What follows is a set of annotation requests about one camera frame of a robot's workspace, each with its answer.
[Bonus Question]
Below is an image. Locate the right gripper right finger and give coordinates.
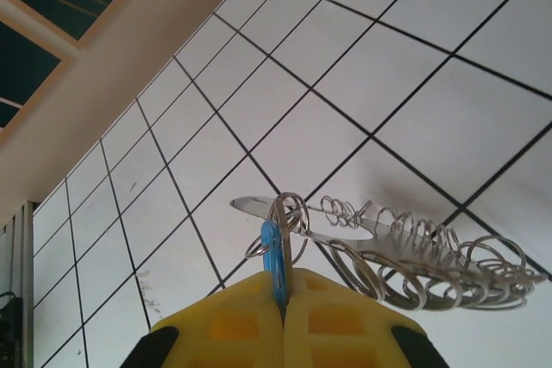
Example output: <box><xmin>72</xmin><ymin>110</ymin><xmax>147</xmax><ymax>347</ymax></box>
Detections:
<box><xmin>283</xmin><ymin>267</ymin><xmax>452</xmax><ymax>368</ymax></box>

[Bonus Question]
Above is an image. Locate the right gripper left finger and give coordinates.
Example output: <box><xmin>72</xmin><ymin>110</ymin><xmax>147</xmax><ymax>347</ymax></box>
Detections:
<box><xmin>122</xmin><ymin>270</ymin><xmax>286</xmax><ymax>368</ymax></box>

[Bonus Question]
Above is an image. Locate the silver keyring with many rings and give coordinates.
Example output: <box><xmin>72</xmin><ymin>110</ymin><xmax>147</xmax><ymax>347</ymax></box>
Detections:
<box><xmin>228</xmin><ymin>190</ymin><xmax>549</xmax><ymax>313</ymax></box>

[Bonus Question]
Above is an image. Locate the aluminium mounting rail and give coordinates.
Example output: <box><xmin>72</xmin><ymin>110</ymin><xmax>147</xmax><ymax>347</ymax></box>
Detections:
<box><xmin>0</xmin><ymin>199</ymin><xmax>36</xmax><ymax>368</ymax></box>

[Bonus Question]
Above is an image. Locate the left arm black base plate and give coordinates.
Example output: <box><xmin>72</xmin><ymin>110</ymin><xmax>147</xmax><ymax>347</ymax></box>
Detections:
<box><xmin>0</xmin><ymin>292</ymin><xmax>22</xmax><ymax>363</ymax></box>

